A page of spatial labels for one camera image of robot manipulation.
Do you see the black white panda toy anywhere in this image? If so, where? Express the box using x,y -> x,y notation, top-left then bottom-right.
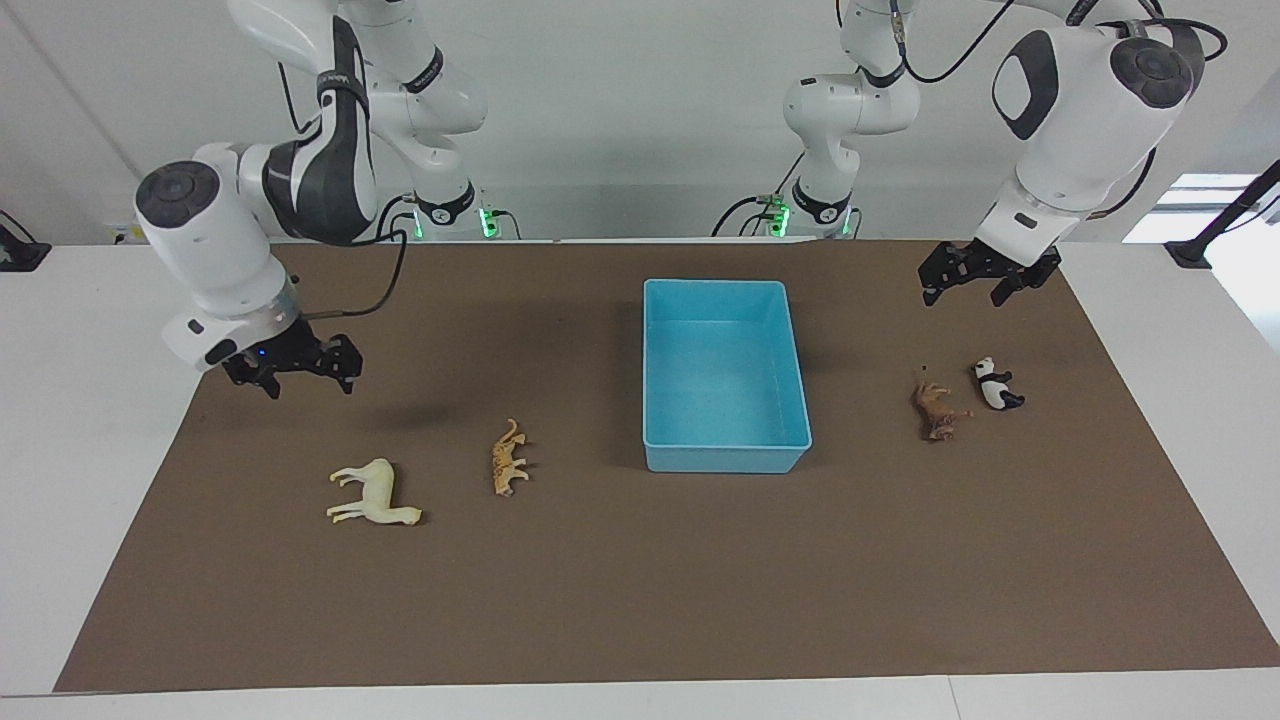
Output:
971,356 -> 1027,412

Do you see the brown lion toy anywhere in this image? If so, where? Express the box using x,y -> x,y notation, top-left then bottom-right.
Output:
911,366 -> 973,443

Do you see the cream horse toy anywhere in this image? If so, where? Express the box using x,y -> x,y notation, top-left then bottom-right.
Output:
326,458 -> 424,527

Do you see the orange striped tiger toy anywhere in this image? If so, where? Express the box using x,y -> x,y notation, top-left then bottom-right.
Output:
490,418 -> 531,498

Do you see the blue plastic storage box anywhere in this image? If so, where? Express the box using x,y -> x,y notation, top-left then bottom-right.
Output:
642,279 -> 813,475

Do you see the black stand with long bar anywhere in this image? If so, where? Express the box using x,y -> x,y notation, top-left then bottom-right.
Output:
1165,158 -> 1280,269

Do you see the black stand with short bar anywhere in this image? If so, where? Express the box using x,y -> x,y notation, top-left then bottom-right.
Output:
0,210 -> 52,273

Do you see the brown table mat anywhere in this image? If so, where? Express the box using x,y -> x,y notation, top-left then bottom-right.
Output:
53,238 -> 1280,694

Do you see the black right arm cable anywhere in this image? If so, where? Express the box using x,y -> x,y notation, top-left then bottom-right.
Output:
278,60 -> 411,323

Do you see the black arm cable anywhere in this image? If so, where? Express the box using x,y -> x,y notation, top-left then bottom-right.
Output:
278,60 -> 411,323
888,0 -> 1229,217

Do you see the black right base cable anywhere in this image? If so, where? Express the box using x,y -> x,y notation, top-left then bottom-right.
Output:
375,192 -> 523,243

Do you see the black base cable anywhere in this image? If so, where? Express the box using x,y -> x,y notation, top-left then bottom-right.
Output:
375,192 -> 523,243
711,150 -> 863,239

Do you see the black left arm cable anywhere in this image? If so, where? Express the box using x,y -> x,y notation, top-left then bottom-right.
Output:
888,0 -> 1229,217

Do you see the black left base cable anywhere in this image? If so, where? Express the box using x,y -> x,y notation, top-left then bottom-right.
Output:
711,150 -> 863,239

